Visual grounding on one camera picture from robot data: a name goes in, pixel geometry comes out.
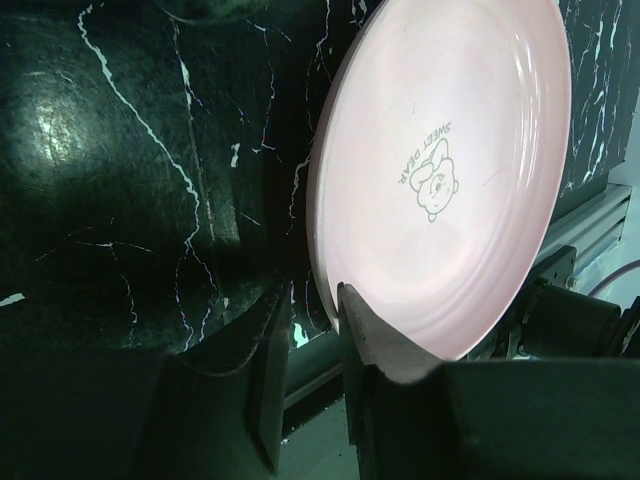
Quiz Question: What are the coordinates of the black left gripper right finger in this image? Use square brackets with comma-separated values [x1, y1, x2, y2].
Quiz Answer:
[338, 284, 639, 479]

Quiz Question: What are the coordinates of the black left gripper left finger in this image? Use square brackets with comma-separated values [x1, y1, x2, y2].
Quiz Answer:
[1, 281, 291, 479]

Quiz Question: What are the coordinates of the pink plastic plate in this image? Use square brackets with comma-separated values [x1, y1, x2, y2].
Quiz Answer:
[306, 1, 571, 360]

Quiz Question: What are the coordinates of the black saucer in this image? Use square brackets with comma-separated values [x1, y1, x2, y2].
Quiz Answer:
[156, 0, 270, 24]

